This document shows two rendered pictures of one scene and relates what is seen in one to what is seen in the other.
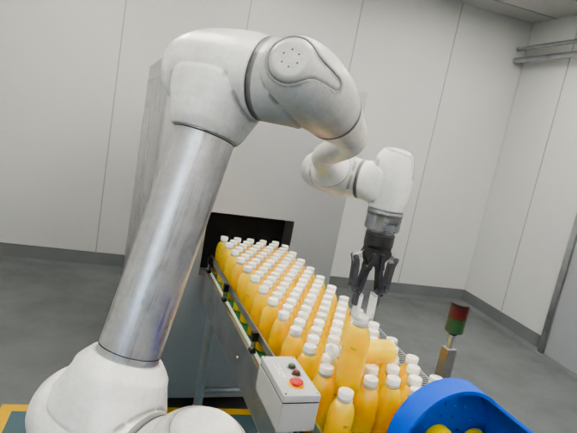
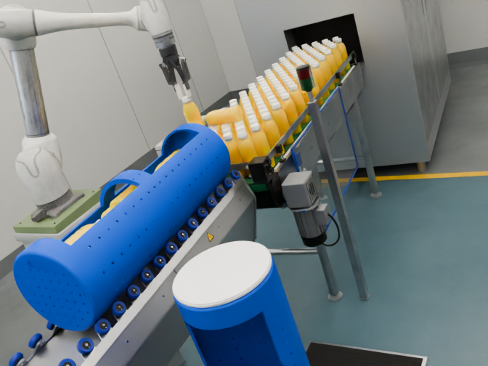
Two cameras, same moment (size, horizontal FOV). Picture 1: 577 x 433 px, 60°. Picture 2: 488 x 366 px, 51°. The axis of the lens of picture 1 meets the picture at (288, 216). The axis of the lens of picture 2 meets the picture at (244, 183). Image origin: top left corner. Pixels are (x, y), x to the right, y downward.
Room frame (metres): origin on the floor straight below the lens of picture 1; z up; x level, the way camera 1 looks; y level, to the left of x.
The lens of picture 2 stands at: (0.01, -2.13, 1.75)
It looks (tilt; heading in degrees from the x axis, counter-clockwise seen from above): 23 degrees down; 54
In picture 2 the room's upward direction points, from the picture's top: 19 degrees counter-clockwise
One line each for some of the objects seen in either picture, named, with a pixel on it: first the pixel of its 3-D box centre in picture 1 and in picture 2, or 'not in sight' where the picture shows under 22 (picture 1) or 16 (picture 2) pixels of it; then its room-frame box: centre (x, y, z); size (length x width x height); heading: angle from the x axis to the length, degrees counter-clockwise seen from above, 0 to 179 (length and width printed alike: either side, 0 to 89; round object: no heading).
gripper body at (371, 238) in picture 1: (377, 248); (170, 56); (1.26, -0.24, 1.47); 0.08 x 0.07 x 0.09; 111
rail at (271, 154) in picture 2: not in sight; (319, 95); (2.03, -0.30, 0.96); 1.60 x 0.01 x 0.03; 21
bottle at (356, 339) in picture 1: (353, 353); (194, 119); (1.26, -0.24, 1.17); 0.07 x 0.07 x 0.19
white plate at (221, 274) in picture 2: not in sight; (221, 271); (0.61, -1.10, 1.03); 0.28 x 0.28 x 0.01
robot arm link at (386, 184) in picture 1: (387, 178); (154, 14); (1.26, -0.23, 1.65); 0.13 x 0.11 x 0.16; 64
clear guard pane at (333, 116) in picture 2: not in sight; (329, 158); (1.82, -0.45, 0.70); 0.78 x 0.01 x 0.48; 21
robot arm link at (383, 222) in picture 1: (383, 221); (164, 39); (1.26, -0.24, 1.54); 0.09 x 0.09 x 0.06
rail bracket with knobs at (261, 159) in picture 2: not in sight; (260, 171); (1.25, -0.59, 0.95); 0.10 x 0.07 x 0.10; 111
